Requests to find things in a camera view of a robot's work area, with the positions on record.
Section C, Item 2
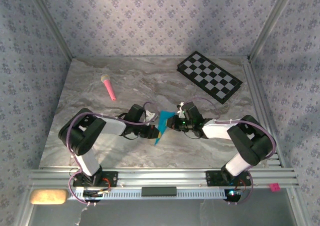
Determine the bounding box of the long aluminium base rail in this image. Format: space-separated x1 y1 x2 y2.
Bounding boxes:
27 167 300 189

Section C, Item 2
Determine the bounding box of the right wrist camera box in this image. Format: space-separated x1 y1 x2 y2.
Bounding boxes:
176 102 186 119

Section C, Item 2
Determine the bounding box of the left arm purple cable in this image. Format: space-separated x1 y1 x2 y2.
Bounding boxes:
65 101 161 206

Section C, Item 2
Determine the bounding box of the blue paper sheet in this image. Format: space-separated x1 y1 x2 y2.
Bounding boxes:
153 110 176 146

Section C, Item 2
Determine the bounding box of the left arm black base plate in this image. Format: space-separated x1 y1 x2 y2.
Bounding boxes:
72 171 119 187

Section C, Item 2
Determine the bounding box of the black white chessboard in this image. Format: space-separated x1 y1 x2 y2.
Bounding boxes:
176 51 244 105

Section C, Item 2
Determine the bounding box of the pink toy microphone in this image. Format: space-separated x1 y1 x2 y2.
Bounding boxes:
100 74 117 101

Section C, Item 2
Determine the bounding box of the black round controller board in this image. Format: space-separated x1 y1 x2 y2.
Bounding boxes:
223 188 243 202
82 189 104 203

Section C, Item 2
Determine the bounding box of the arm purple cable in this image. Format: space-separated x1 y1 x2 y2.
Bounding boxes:
65 101 161 206
184 96 278 206

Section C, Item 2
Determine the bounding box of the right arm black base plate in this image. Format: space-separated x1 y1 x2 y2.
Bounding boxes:
205 170 252 187

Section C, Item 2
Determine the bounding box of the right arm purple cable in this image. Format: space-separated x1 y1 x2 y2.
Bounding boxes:
184 96 278 206

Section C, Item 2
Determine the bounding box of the black box on duct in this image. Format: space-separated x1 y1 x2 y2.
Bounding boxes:
141 186 178 197

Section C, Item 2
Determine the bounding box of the aluminium frame post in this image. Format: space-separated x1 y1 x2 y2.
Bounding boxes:
24 0 76 60
13 189 35 226
248 0 299 61
286 187 310 226

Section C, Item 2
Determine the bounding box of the tan sponge block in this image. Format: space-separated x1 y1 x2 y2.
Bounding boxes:
29 188 69 205

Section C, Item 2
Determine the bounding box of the aluminium side rail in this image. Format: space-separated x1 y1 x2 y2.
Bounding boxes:
241 59 286 168

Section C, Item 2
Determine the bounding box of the white slotted cable duct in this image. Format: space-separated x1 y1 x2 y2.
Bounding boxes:
66 187 227 200

